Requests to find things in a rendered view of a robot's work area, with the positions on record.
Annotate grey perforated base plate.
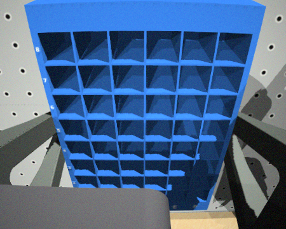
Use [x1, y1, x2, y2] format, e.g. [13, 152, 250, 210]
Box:
[0, 0, 286, 213]

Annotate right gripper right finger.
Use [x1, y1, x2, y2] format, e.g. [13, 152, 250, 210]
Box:
[224, 112, 286, 229]

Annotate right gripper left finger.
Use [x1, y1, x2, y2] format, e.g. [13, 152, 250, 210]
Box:
[0, 111, 65, 187]

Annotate blue tube carrier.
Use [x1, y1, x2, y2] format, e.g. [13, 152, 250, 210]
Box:
[24, 0, 266, 211]

